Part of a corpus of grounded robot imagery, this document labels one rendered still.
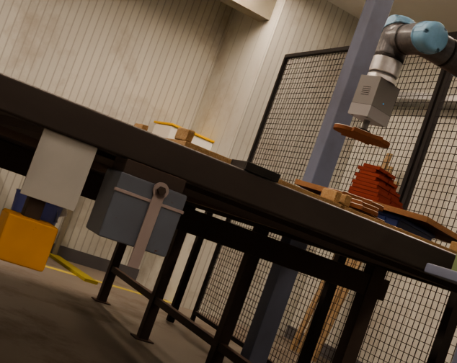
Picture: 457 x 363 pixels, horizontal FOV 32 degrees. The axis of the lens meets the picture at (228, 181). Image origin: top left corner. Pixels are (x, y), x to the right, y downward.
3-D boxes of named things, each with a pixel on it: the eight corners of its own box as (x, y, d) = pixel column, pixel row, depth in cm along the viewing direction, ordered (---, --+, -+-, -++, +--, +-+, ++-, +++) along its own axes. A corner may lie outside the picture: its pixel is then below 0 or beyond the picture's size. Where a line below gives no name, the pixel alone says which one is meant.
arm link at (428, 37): (464, 34, 185) (433, 37, 195) (430, 13, 180) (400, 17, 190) (453, 65, 185) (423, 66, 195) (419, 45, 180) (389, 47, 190)
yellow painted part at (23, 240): (43, 273, 135) (91, 144, 136) (-8, 257, 131) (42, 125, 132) (35, 264, 142) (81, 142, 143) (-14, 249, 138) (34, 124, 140)
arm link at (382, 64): (367, 53, 196) (385, 65, 201) (361, 70, 195) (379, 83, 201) (391, 55, 190) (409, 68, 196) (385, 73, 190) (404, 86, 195)
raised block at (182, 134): (191, 143, 159) (196, 130, 160) (184, 140, 159) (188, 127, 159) (180, 142, 165) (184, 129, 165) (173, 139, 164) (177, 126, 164)
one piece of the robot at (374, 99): (377, 73, 203) (356, 132, 202) (357, 59, 197) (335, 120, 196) (407, 76, 196) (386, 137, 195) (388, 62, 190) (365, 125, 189)
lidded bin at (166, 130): (187, 164, 776) (196, 137, 777) (206, 169, 740) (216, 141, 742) (143, 148, 751) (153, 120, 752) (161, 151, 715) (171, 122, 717)
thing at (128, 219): (162, 277, 142) (196, 184, 143) (91, 255, 136) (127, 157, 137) (144, 266, 152) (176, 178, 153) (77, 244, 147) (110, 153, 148)
